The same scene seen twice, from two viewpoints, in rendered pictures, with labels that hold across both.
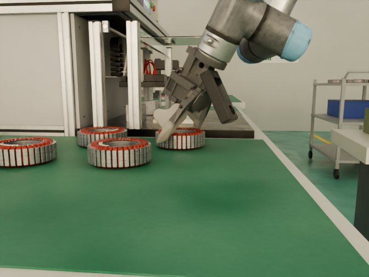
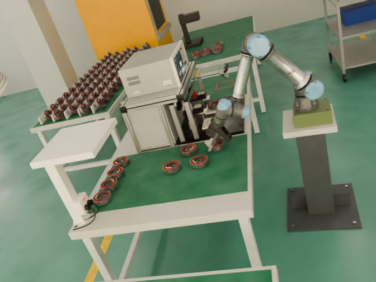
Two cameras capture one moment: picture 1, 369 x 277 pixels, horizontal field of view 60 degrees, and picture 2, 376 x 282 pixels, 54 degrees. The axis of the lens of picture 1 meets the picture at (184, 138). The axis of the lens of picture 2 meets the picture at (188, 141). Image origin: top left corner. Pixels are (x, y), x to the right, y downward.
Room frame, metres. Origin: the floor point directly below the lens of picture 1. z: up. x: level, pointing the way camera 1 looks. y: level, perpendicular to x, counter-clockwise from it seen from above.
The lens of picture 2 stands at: (-1.37, -0.22, 1.91)
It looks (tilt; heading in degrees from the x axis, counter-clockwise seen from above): 27 degrees down; 10
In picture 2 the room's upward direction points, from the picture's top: 18 degrees counter-clockwise
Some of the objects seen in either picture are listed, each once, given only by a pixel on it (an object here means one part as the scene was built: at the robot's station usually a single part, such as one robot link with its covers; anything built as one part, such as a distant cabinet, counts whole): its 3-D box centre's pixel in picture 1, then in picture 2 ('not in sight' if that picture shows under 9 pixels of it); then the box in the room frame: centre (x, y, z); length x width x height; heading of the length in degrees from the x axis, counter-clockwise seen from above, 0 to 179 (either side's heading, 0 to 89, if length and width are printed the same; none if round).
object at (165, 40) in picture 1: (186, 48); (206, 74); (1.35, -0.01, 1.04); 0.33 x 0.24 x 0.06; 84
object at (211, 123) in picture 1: (179, 120); (212, 117); (1.17, 0.02, 0.76); 0.64 x 0.47 x 0.02; 174
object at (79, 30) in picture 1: (114, 76); (176, 104); (1.19, 0.26, 0.92); 0.66 x 0.01 x 0.30; 174
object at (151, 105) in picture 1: (151, 107); not in sight; (1.30, 0.14, 0.80); 0.07 x 0.05 x 0.06; 174
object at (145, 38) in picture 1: (155, 45); (192, 87); (1.18, 0.10, 1.03); 0.62 x 0.01 x 0.03; 174
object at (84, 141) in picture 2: not in sight; (92, 174); (0.33, 0.67, 0.98); 0.37 x 0.35 x 0.46; 174
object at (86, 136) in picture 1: (102, 136); (188, 150); (0.73, 0.19, 0.77); 0.11 x 0.11 x 0.04
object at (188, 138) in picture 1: (180, 138); (215, 145); (0.72, 0.01, 0.77); 0.11 x 0.11 x 0.04
